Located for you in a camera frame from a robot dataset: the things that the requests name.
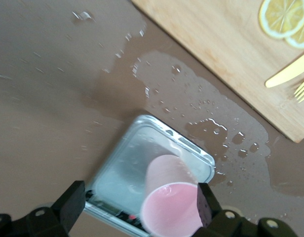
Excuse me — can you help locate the yellow plastic fork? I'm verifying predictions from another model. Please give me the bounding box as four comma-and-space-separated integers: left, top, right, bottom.
294, 76, 304, 103

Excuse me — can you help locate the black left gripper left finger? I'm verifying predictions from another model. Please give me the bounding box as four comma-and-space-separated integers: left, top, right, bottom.
0, 180, 86, 237

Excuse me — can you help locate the wooden cutting board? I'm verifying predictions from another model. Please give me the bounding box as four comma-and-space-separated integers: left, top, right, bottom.
131, 0, 304, 143

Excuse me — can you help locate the yellow lemon slice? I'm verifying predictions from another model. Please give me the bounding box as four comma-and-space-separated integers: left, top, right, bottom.
285, 24, 304, 49
259, 0, 304, 40

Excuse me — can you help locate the pink plastic cup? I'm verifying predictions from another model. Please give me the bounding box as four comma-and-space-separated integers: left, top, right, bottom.
139, 154, 204, 235

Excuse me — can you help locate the yellow plastic knife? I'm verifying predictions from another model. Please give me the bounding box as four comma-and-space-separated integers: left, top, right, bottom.
265, 50, 304, 88

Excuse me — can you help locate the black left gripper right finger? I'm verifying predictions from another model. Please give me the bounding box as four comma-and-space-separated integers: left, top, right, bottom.
191, 182, 299, 237

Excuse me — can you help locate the silver digital kitchen scale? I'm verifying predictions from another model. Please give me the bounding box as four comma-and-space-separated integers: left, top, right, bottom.
83, 115, 215, 234

